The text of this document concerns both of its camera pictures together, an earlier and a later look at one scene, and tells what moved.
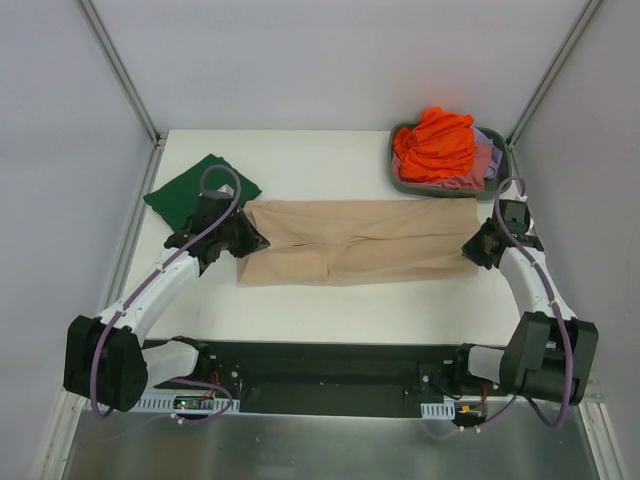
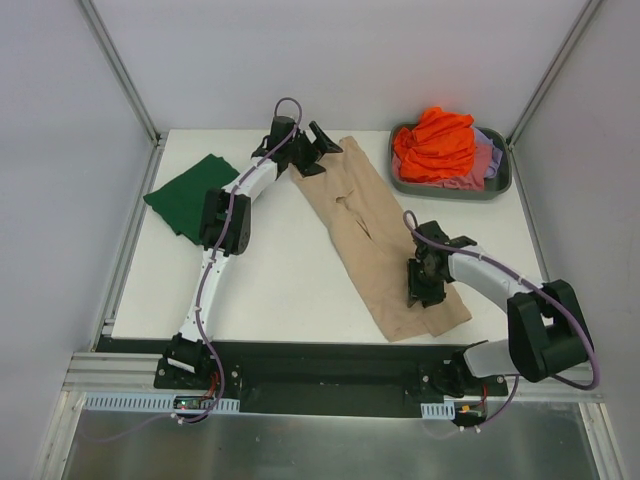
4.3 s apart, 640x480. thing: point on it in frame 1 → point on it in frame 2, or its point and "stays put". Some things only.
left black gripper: [241, 235] → [310, 150]
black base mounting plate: [334, 379] stays put
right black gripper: [480, 245] → [417, 282]
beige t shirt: [360, 241] → [370, 236]
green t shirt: [176, 203] stays put
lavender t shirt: [496, 153] stays put
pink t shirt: [475, 179] stays put
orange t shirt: [439, 144] stays put
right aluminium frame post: [555, 70] stays put
